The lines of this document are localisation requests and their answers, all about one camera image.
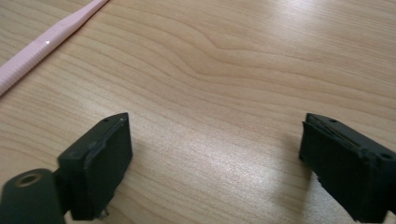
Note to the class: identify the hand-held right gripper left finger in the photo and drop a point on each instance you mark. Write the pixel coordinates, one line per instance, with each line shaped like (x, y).
(99, 168)

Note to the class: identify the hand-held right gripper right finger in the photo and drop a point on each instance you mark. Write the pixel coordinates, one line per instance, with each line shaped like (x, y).
(345, 168)

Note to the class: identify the pink toothbrush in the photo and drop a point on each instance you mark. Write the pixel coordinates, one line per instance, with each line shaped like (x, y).
(40, 46)

